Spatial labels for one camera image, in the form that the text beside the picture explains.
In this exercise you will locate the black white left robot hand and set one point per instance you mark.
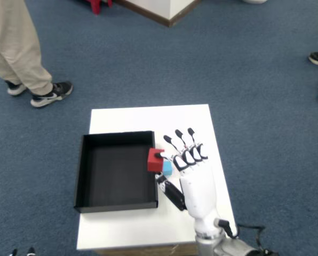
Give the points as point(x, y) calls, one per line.
point(31, 252)

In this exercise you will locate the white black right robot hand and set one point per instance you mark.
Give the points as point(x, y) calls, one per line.
point(200, 192)

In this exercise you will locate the small red cube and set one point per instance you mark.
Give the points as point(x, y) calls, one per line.
point(152, 163)

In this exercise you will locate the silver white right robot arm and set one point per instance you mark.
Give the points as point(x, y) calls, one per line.
point(223, 248)

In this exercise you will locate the small blue cube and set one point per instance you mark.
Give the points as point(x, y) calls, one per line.
point(167, 168)

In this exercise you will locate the black open cardboard box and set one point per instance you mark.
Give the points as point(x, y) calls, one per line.
point(116, 173)

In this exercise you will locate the black white sneaker with swoosh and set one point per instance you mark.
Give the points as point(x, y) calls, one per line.
point(53, 93)

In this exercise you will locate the white plinth with brown baseboard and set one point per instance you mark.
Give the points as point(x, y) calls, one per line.
point(161, 8)

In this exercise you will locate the beige trousers of person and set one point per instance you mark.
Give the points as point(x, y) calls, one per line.
point(12, 40)

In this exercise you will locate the red stool leg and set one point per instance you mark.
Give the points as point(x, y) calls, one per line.
point(96, 5)

